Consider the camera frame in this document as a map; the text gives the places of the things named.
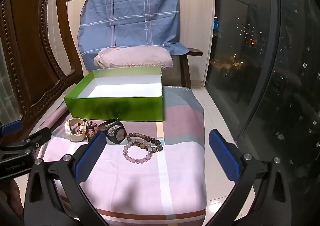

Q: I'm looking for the green stone bead bracelet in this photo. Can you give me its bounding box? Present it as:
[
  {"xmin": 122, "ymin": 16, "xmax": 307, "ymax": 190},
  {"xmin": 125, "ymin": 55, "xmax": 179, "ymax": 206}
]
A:
[{"xmin": 126, "ymin": 132, "xmax": 163, "ymax": 153}]

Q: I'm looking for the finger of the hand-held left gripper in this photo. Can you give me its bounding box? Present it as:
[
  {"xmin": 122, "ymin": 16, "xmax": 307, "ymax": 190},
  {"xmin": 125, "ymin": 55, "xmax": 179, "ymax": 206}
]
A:
[
  {"xmin": 0, "ymin": 119, "xmax": 23, "ymax": 139},
  {"xmin": 15, "ymin": 127, "xmax": 52, "ymax": 151}
]

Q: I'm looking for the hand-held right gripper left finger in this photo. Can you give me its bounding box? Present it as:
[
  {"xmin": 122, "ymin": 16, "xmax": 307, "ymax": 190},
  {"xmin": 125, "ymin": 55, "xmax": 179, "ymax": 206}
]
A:
[{"xmin": 24, "ymin": 131, "xmax": 110, "ymax": 226}]

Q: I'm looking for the plain wooden armchair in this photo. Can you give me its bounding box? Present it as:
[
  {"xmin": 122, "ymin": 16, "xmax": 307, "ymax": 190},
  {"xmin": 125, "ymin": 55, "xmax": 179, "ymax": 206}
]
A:
[{"xmin": 170, "ymin": 48, "xmax": 203, "ymax": 89}]

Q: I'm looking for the dark window frame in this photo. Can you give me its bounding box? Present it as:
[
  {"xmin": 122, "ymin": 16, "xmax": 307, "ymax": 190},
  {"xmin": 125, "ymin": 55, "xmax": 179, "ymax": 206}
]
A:
[{"xmin": 215, "ymin": 0, "xmax": 320, "ymax": 141}]

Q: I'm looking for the blue plaid bed sheet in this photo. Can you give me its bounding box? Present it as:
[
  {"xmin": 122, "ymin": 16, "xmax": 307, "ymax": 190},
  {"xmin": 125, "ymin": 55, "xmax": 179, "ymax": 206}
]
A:
[{"xmin": 77, "ymin": 0, "xmax": 190, "ymax": 71}]

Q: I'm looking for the red and pink bead bracelet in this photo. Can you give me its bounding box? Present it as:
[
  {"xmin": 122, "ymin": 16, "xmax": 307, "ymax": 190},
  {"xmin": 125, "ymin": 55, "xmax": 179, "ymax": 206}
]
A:
[{"xmin": 76, "ymin": 118, "xmax": 99, "ymax": 139}]

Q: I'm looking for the silver bangle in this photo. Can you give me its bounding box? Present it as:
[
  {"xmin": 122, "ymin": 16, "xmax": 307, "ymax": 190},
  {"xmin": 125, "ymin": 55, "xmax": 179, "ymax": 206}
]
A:
[{"xmin": 97, "ymin": 119, "xmax": 120, "ymax": 133}]

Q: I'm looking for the green cardboard box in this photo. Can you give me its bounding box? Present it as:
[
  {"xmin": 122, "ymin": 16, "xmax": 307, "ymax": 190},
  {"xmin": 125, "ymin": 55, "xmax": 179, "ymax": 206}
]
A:
[{"xmin": 63, "ymin": 65, "xmax": 163, "ymax": 122}]

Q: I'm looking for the person's left hand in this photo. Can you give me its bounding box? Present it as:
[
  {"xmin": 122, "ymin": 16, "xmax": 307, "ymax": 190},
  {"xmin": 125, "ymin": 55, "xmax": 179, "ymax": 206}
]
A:
[{"xmin": 0, "ymin": 181, "xmax": 25, "ymax": 219}]

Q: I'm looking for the pink seat cushion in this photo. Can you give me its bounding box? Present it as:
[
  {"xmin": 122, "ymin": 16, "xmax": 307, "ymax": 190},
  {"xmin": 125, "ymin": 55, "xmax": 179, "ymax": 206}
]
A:
[{"xmin": 94, "ymin": 46, "xmax": 173, "ymax": 70}]

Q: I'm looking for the carved dark wooden chair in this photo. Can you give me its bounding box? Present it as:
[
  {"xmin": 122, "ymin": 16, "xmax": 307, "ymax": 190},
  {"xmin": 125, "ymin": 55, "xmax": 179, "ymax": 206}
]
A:
[{"xmin": 0, "ymin": 0, "xmax": 84, "ymax": 139}]

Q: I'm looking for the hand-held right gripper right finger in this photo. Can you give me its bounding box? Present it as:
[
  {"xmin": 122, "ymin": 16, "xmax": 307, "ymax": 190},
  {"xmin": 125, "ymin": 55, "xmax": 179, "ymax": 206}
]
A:
[{"xmin": 205, "ymin": 129, "xmax": 292, "ymax": 226}]

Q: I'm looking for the lavender bead bracelet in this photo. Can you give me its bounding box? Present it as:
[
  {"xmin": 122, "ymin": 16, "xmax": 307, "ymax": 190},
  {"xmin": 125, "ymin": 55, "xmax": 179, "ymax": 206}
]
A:
[{"xmin": 123, "ymin": 141, "xmax": 152, "ymax": 164}]

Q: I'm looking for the cream plastic wristwatch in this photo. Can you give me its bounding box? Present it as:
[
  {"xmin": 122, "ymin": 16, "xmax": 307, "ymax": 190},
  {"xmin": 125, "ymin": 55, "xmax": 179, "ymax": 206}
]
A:
[{"xmin": 64, "ymin": 118, "xmax": 88, "ymax": 143}]

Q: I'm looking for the black wristwatch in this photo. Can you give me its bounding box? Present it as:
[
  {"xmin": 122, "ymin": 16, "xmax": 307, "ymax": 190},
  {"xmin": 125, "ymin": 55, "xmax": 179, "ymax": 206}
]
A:
[{"xmin": 106, "ymin": 119, "xmax": 127, "ymax": 145}]

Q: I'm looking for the pink plaid cloth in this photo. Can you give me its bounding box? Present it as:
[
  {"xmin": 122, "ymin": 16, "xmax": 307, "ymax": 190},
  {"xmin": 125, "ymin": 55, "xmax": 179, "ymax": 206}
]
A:
[{"xmin": 37, "ymin": 85, "xmax": 207, "ymax": 226}]

